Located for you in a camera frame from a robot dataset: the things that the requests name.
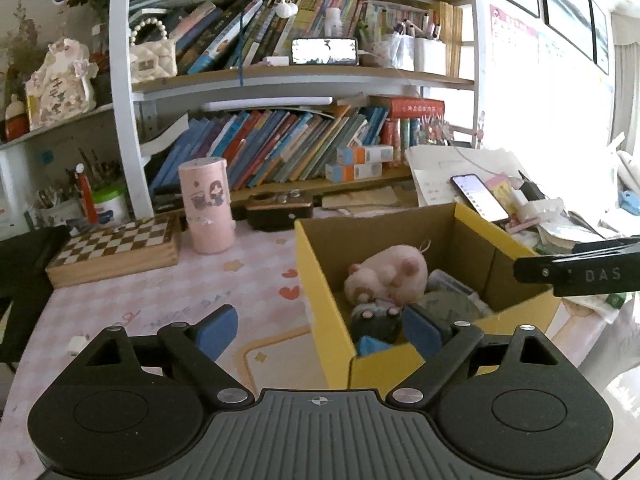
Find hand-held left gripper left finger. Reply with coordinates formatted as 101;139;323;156
72;304;255;407

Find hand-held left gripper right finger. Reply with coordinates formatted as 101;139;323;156
385;304;562;408

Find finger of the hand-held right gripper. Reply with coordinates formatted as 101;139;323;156
512;239;640;298

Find grey toy car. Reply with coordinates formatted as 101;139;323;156
349;302;405;345

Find small blue and white box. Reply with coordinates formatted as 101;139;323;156
356;336;396;358

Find pink pig plush toy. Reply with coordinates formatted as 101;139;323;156
344;244;430;306

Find yellow cardboard box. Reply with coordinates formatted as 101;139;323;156
294;202;563;390

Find pink checkered cloth desktop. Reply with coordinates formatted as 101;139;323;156
0;220;346;480

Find beige desk mat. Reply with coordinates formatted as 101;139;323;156
243;324;333;391

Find black power adapter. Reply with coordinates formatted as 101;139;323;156
519;170;547;203

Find pink note pad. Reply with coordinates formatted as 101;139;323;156
482;174;517;213

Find pink cylindrical tin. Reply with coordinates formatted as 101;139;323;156
178;156;236;256

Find smartphone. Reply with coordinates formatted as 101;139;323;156
450;174;511;224

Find wooden chessboard box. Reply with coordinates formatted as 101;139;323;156
46;217;180;288

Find dark brown wooden box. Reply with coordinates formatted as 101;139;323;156
245;191;315;232

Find stack of papers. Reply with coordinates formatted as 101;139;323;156
405;146;531;208

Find white jar with green lid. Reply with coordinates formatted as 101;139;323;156
90;182;132;228

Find orange and white box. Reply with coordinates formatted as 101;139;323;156
325;161;385;184
336;145;396;166

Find row of leaning books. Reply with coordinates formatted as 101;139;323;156
150;95;446;191

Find grey pen tray with pens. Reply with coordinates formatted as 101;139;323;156
32;147;123;228

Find black electronic keyboard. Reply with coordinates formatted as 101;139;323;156
0;225;71;366

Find thick red book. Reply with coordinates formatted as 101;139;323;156
370;95;446;121

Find white pen holder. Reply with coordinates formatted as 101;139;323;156
414;20;447;75

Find white bookshelf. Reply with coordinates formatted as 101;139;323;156
0;0;488;241

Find white quilted handbag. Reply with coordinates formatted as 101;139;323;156
129;17;178;85

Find cream cat figurine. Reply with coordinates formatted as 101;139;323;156
25;37;97;131

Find red and white bottle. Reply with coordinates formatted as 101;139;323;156
4;94;31;142

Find row of stacked books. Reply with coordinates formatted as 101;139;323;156
165;0;451;73

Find dried flowers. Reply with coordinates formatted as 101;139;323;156
0;2;48;91

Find pink wall poster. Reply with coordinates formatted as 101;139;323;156
489;4;541;93

